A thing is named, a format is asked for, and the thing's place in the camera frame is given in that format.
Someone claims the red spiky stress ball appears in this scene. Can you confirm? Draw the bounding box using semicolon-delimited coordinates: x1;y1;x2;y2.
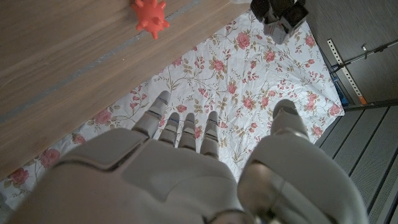
130;0;170;40

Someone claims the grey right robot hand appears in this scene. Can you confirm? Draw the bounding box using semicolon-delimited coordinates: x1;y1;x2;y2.
6;90;369;224

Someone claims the black spray cap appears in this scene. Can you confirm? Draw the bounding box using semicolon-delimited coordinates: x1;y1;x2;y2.
250;0;309;45

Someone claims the thin black stand rod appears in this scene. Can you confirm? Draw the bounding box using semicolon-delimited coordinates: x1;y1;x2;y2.
328;39;398;74

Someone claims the floral backdrop cloth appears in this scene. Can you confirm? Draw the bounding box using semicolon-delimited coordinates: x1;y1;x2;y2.
0;9;345;211

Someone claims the slotted metal rail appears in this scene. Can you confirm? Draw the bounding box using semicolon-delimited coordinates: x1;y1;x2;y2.
326;39;368;106

